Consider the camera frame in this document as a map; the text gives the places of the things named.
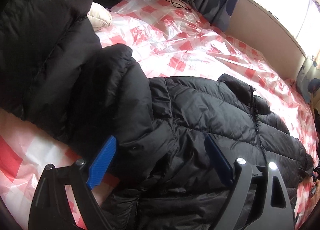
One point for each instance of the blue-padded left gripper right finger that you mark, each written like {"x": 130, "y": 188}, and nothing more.
{"x": 271, "y": 208}

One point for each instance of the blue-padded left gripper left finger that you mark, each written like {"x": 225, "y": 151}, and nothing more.
{"x": 50, "y": 208}

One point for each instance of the black puffer down jacket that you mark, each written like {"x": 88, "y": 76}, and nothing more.
{"x": 56, "y": 75}

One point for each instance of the blue patterned curtain right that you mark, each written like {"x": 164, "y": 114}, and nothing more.
{"x": 307, "y": 81}

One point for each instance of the cream beige pillow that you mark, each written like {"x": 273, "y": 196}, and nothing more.
{"x": 99, "y": 17}

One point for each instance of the red white checkered plastic sheet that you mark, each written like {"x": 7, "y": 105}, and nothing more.
{"x": 166, "y": 41}

